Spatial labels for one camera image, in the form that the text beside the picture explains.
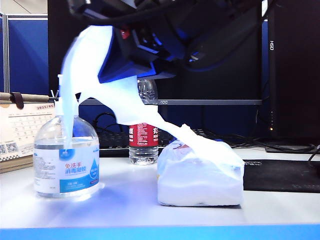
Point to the water bottle with red label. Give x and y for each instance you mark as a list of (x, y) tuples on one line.
[(143, 140)]

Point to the black mouse pad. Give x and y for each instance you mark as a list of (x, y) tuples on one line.
[(280, 175)]

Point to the white plastic tissue pack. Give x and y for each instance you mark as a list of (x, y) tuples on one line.
[(200, 185)]

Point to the paper desk calendar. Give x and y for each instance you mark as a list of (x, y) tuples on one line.
[(20, 130)]

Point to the white tissue sheet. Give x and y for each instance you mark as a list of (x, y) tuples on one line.
[(75, 62)]

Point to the black HSD monitor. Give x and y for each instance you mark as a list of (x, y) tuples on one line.
[(295, 75)]

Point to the black AOC monitor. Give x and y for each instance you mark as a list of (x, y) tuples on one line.
[(225, 82)]

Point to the black monitor stand base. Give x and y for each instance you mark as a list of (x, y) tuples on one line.
[(287, 150)]

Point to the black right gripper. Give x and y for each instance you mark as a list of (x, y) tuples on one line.
[(155, 47)]

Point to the black keyboard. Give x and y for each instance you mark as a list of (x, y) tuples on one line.
[(112, 143)]

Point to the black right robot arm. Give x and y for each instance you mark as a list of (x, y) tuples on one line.
[(212, 50)]

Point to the clear hand sanitizer pump bottle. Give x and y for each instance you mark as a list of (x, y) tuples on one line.
[(75, 175)]

